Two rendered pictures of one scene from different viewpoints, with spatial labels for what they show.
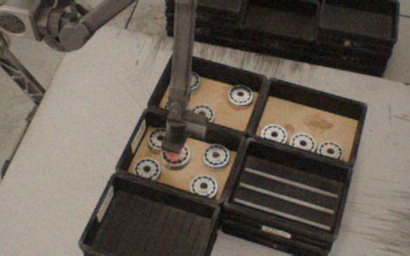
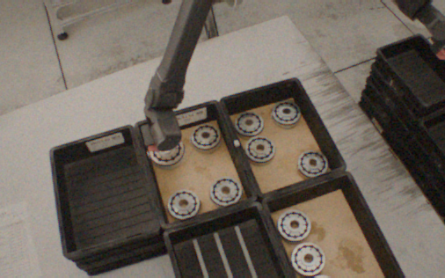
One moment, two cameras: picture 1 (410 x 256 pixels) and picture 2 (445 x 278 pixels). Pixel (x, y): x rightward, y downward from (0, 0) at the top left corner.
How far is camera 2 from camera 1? 123 cm
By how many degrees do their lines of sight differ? 31
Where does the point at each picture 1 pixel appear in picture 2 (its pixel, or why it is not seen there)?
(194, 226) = (142, 225)
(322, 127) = (350, 264)
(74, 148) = not seen: hidden behind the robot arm
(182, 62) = (172, 48)
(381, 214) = not seen: outside the picture
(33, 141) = (153, 66)
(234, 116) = (288, 176)
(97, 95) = (229, 71)
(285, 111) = (337, 216)
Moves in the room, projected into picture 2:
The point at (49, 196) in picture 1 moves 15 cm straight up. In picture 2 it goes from (115, 109) to (106, 86)
